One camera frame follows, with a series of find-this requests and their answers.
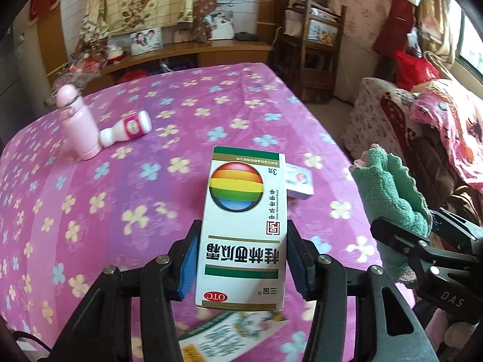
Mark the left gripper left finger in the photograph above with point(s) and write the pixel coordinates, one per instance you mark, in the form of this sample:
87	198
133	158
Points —
100	327

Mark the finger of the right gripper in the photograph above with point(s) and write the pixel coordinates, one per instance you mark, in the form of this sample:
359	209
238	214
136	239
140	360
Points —
456	231
396	237

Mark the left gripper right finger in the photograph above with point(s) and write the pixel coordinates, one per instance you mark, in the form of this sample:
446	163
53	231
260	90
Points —
386	327

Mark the green towel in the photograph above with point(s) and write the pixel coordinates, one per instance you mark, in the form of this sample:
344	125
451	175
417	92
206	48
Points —
387	190

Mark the white milk carton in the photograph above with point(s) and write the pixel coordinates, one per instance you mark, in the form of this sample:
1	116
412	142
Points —
229	335

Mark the white blue medicine box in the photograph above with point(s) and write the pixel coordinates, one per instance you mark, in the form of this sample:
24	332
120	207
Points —
299	182

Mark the rainbow medicine box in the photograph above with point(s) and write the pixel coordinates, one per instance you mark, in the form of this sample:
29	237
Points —
241	262

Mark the right gloved hand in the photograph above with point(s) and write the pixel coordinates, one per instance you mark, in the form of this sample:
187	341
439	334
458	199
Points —
440	330

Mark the brown jacket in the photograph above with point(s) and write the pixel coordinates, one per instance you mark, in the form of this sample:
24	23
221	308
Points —
436	178

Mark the pink blanket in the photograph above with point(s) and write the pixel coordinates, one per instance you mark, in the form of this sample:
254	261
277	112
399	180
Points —
456	114

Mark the sofa with floral cover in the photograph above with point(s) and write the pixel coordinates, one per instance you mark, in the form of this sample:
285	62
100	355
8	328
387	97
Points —
380	116

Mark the pink floral tablecloth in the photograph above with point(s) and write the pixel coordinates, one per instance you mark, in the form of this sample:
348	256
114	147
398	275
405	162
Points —
64	219

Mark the red plastic bag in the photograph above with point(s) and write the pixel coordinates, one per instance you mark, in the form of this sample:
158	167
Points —
411	70

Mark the white pink yogurt bottle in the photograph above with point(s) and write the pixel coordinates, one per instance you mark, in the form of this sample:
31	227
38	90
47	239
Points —
127	129

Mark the pink thermos bottle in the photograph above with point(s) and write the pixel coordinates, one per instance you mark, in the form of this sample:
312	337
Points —
79	124

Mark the wooden chair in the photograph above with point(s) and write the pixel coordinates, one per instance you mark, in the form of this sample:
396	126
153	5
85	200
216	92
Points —
306	48

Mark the pink floral covered mattress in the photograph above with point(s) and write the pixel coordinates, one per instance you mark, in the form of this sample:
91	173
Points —
357	59

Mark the wooden tv cabinet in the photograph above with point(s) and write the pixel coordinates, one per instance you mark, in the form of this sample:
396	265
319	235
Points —
219	52

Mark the clear plastic bag of items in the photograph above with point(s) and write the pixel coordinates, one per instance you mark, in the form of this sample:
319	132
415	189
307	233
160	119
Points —
84	68

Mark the wedding photo print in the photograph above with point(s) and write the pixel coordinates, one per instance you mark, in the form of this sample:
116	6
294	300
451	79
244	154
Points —
221	24

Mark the framed couple photo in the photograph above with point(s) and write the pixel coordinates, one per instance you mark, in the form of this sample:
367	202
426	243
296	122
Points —
144	41

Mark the floral cloth covered television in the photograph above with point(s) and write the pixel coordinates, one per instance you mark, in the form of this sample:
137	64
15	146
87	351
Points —
103	18

